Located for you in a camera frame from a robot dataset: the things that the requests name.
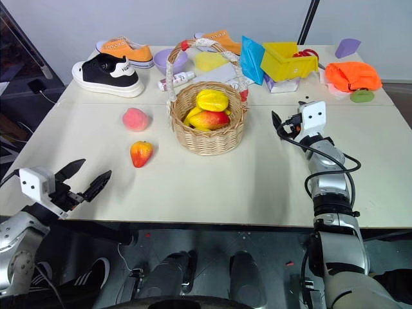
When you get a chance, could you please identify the yellow banana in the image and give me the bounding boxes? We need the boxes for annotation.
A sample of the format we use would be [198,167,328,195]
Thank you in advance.
[183,106,204,127]

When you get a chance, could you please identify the orange cloth bag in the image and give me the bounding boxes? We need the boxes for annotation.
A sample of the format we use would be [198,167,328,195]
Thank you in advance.
[324,61,384,94]

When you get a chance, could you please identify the red yellow apple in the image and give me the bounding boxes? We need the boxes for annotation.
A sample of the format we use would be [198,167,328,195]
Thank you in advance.
[129,140,155,169]

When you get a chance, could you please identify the orange canvas sneaker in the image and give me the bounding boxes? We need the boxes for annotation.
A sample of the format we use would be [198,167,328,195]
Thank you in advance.
[193,30,243,57]
[95,35,155,70]

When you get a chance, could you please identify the yellow plastic box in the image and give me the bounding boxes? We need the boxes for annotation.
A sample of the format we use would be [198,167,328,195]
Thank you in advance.
[259,41,320,82]

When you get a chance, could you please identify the purple plastic bowl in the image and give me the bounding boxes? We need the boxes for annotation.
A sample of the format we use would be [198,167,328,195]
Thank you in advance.
[153,48,189,75]

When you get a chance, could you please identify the white paper sheet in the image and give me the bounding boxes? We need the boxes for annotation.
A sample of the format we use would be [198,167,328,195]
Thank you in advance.
[192,61,241,88]

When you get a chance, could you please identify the black and white sneaker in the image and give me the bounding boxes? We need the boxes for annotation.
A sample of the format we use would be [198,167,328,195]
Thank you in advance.
[71,52,146,98]

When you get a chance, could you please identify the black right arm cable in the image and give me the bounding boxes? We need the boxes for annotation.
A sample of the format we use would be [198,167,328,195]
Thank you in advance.
[276,122,362,214]

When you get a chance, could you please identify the yellow sponge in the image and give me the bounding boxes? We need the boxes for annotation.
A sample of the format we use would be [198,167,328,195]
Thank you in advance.
[193,51,231,73]

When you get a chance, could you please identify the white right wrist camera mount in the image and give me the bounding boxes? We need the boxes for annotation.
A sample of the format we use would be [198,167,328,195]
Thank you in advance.
[297,100,327,142]

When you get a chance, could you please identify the yellow starfruit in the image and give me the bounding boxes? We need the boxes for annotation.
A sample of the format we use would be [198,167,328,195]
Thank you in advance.
[196,89,230,113]

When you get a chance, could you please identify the black white-striped shoe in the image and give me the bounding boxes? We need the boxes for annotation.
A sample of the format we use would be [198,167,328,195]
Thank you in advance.
[31,261,54,288]
[73,257,111,291]

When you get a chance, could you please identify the white tissue pack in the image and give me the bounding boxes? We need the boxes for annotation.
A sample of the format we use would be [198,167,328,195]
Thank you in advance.
[264,75,302,95]

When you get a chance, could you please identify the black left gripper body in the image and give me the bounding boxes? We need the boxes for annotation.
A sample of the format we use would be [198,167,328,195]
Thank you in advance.
[48,182,86,212]

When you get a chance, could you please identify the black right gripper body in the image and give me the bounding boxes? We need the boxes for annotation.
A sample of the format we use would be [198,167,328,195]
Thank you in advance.
[283,113,304,133]

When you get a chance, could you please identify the pink paper sheet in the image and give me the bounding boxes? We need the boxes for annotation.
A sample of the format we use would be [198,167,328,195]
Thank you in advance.
[324,82,352,100]

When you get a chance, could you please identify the white pink-printed bottle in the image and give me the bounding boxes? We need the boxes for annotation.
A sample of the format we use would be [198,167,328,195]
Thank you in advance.
[157,71,196,92]

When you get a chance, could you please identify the pink peach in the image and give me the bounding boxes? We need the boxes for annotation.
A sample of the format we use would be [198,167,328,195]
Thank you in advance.
[122,107,152,133]

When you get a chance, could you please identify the red yellow mango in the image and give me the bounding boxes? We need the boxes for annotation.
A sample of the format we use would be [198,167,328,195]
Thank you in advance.
[188,110,231,131]

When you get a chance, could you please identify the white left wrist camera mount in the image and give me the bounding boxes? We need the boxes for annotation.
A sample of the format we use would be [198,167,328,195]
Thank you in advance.
[18,166,70,220]

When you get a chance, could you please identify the grey rod with white tip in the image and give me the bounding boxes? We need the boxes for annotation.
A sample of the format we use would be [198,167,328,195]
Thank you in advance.
[0,17,53,80]

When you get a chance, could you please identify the blue plastic bag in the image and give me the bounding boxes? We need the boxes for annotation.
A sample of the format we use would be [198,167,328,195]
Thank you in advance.
[239,35,267,86]

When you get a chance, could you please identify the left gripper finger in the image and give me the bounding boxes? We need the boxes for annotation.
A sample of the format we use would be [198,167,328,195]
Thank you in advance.
[53,158,87,187]
[82,169,113,203]

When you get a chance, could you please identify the purple wedge block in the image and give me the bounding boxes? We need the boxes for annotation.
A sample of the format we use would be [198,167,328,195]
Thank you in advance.
[334,38,362,60]

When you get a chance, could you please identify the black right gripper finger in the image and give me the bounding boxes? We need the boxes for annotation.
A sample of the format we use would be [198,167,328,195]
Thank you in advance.
[271,110,285,131]

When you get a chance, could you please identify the red scissors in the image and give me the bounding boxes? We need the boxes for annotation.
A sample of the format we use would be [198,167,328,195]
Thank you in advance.
[292,48,319,59]

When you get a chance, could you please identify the wicker basket with handle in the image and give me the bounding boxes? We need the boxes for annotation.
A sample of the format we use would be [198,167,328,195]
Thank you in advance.
[165,37,250,156]

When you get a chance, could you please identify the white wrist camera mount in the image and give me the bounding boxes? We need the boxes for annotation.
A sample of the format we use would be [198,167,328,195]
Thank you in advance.
[297,100,327,142]
[18,166,70,220]

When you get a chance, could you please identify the black tripod pole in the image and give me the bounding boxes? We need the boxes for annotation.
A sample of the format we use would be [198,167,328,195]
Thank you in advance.
[296,0,321,46]

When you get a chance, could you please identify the green soft pouch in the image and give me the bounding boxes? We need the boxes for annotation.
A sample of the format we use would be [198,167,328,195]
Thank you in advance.
[350,89,375,104]

